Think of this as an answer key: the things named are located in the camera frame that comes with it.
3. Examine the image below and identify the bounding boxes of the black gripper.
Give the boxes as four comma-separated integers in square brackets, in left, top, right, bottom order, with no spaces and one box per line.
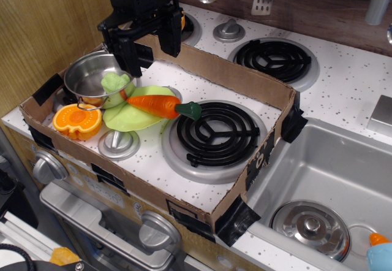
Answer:
[97,0,183,77]

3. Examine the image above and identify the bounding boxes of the orange toy carrot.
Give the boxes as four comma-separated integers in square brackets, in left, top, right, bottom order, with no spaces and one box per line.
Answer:
[126,94,202,120]

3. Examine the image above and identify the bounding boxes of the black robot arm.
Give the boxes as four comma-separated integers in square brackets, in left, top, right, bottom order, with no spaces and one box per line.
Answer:
[97,0,183,77]

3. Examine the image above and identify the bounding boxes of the light green plate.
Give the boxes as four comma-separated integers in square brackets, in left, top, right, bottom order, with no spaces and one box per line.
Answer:
[102,85,175,132]

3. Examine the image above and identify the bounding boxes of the back orange half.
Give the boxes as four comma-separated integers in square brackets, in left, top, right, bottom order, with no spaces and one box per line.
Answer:
[181,11,186,31]

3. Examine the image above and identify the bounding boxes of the orange half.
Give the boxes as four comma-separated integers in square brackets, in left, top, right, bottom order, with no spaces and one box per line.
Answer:
[181,11,186,31]
[52,104,102,140]

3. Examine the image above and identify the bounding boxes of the back left black burner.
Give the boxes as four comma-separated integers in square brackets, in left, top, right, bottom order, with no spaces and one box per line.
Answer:
[181,13,202,47]

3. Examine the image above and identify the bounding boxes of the black burner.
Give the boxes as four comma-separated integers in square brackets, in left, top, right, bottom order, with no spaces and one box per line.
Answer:
[181,13,202,47]
[228,37,320,92]
[162,101,268,185]

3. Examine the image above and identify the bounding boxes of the green toy lettuce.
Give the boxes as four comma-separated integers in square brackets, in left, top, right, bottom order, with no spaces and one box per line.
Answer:
[100,72,130,94]

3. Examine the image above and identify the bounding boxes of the small steel pot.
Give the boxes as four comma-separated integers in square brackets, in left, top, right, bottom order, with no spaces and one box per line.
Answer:
[64,50,137,109]

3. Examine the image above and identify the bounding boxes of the back silver stove knob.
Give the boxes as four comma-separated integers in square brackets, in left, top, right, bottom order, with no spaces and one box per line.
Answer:
[213,18,246,43]

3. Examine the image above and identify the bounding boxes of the silver stove knob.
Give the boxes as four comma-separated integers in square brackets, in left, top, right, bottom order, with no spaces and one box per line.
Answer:
[213,18,246,43]
[98,130,140,161]

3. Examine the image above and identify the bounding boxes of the front orange half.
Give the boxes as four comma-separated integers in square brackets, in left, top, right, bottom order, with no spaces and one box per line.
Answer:
[52,104,102,140]

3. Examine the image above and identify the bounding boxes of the front silver stove knob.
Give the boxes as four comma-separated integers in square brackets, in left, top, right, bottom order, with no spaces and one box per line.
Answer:
[98,130,140,161]

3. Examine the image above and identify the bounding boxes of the front right black burner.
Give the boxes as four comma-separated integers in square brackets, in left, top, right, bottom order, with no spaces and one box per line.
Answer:
[162,101,268,185]

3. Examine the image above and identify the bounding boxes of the cardboard fence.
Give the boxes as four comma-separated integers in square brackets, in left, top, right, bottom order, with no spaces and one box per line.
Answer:
[18,27,309,247]

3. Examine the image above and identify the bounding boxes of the back right black burner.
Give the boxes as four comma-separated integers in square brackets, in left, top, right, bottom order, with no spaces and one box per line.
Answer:
[228,37,320,92]

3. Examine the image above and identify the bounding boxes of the left oven knob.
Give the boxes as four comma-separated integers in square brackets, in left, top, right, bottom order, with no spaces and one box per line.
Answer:
[32,150,69,185]

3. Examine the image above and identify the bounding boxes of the oven knob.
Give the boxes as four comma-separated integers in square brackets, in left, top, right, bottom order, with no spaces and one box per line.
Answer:
[32,150,69,185]
[138,210,181,252]

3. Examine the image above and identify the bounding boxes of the right oven knob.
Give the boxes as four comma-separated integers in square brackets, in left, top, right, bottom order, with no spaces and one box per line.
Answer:
[138,210,181,252]

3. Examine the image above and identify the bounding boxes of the grey sink basin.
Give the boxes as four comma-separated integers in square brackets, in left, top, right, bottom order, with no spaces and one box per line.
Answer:
[247,119,391,270]

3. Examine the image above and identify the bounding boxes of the silver faucet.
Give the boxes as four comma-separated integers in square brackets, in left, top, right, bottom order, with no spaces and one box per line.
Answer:
[365,0,390,26]

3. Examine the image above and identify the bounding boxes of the orange cloth piece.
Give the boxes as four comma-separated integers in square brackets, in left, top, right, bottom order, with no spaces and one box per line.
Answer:
[49,247,80,266]

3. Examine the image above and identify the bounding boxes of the steel pot lid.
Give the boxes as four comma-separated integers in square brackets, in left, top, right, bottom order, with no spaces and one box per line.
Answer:
[269,200,351,262]

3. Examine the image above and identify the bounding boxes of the blue orange toy bottle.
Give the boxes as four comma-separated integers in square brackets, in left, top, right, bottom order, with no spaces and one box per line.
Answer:
[366,233,392,271]

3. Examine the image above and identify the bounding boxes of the silver oven door handle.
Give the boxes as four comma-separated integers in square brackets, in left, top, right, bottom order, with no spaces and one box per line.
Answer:
[40,183,175,270]

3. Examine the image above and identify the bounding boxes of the black cable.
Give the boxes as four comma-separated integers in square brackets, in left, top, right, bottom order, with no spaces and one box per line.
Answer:
[0,242,34,271]

